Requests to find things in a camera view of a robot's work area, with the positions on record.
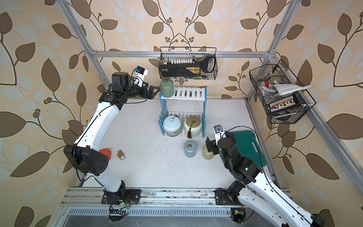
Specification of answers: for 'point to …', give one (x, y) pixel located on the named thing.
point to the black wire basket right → (263, 79)
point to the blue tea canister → (190, 149)
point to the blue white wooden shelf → (186, 101)
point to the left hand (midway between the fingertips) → (155, 84)
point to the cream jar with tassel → (193, 126)
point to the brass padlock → (121, 154)
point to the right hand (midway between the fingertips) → (217, 135)
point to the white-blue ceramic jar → (172, 126)
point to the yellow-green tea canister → (206, 154)
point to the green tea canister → (167, 88)
